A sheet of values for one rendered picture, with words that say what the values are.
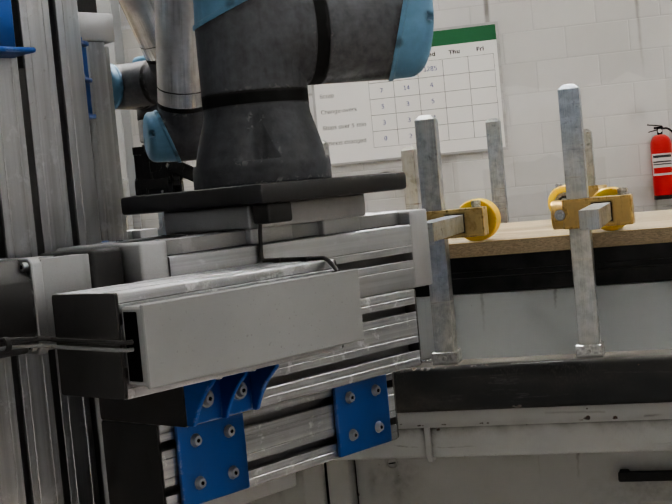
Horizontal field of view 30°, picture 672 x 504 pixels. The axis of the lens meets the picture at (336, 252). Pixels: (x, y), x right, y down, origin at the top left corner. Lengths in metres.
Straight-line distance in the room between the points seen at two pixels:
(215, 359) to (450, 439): 1.24
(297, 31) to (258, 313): 0.36
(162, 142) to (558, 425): 0.88
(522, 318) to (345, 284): 1.24
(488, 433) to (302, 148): 1.04
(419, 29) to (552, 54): 8.00
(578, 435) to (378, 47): 1.05
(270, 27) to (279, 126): 0.10
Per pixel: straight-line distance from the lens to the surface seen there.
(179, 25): 1.75
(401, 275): 1.43
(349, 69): 1.37
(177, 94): 1.78
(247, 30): 1.33
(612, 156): 9.33
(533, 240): 2.36
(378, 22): 1.37
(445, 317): 2.21
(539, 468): 2.49
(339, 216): 1.36
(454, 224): 2.10
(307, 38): 1.34
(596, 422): 2.23
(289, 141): 1.31
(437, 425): 2.26
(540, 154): 9.35
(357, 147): 9.50
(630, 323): 2.39
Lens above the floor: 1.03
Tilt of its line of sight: 3 degrees down
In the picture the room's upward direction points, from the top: 5 degrees counter-clockwise
